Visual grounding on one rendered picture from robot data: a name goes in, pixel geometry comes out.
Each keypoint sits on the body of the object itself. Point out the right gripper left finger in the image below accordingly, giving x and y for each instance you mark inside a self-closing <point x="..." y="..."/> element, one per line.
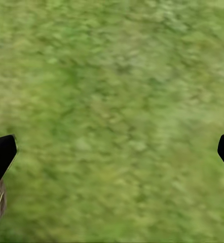
<point x="7" y="152"/>

